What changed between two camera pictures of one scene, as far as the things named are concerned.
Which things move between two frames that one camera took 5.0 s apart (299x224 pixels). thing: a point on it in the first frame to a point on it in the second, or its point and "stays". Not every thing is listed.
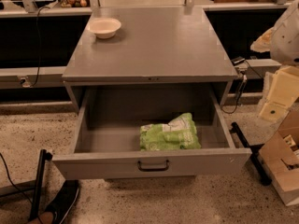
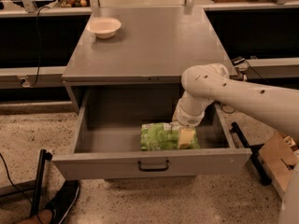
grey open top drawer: x=107 y=144 stays
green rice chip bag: x=178 y=133 stays
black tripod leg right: x=257 y=161 stays
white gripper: x=286 y=41 to x=188 y=119
